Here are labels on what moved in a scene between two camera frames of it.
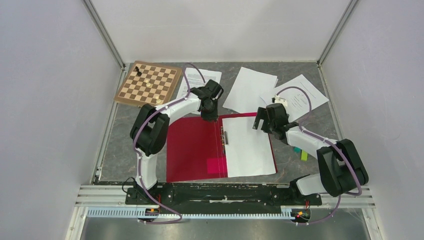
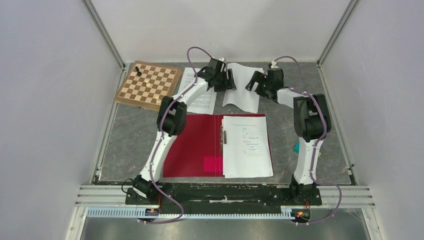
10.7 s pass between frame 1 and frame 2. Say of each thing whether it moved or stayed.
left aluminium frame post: stayed
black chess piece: stayed
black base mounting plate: stayed
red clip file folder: stayed
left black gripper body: moved
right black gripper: moved
